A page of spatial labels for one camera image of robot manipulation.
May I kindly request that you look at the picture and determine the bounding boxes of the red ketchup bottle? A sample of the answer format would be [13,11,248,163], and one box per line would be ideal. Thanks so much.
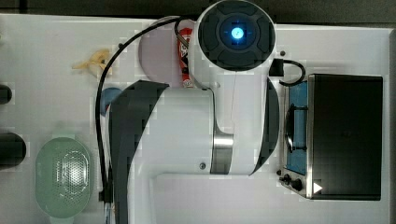
[177,28,193,88]

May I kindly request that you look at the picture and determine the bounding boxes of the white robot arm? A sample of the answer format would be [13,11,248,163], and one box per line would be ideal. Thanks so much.
[106,0,279,224]

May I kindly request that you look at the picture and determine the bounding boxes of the grey round plate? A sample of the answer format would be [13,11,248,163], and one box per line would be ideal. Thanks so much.
[138,23,182,88]

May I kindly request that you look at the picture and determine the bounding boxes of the blue bowl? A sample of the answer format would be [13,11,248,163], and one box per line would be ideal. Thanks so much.
[100,87,121,117]

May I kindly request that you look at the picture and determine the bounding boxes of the peeled banana toy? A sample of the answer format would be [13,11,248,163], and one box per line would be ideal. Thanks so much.
[72,49,110,78]

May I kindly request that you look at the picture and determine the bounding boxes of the black toaster oven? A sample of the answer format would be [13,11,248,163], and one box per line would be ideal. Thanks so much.
[277,74,383,201]

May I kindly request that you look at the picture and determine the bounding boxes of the green perforated colander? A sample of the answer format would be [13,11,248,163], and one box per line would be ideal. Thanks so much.
[35,137,92,224]

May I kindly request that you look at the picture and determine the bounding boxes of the black cylinder cup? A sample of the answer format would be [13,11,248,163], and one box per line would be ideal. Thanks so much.
[0,133,26,170]

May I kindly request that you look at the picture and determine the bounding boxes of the small black cylinder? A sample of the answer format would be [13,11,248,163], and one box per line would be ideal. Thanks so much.
[0,84,12,105]

